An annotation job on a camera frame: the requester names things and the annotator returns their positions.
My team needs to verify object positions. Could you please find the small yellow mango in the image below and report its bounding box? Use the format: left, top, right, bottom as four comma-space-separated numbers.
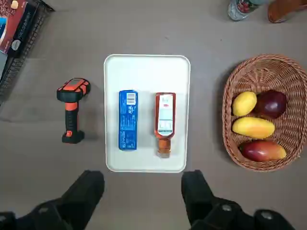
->
232, 91, 258, 117

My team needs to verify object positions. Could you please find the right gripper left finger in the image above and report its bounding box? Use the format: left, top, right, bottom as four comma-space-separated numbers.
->
0, 170, 105, 230

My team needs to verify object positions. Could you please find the long yellow mango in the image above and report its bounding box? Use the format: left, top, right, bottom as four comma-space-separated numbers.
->
232, 116, 275, 139

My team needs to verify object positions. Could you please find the orange black barcode scanner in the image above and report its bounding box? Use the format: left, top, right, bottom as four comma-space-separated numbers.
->
56, 77, 91, 144

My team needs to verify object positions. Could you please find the round tea bottle white cap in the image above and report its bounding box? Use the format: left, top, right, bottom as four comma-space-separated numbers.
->
267, 0, 307, 23

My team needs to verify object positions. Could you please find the red yellow mango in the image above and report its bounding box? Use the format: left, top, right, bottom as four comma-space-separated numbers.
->
239, 140, 287, 162

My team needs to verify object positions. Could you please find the clear water bottle green cap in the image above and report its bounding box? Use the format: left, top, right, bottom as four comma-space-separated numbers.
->
227, 0, 268, 22

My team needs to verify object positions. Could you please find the dark blue cookie box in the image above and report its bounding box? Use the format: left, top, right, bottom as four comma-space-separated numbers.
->
0, 0, 40, 57

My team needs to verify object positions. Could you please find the white plastic tray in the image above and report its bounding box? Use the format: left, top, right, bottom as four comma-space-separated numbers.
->
103, 54, 191, 173

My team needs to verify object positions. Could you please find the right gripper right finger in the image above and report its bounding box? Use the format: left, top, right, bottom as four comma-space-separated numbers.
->
181, 170, 296, 230

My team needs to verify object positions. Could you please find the black wire rack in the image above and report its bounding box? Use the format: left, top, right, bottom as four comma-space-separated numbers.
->
0, 0, 56, 106

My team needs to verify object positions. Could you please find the brown wicker basket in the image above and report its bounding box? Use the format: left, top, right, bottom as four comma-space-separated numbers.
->
222, 54, 307, 172

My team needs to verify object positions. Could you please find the blue Oreo cookie box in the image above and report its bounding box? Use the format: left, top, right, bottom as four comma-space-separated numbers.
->
118, 90, 139, 151

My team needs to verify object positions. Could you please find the square amber tea bottle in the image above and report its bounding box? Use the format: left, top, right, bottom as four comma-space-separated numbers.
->
154, 92, 177, 159

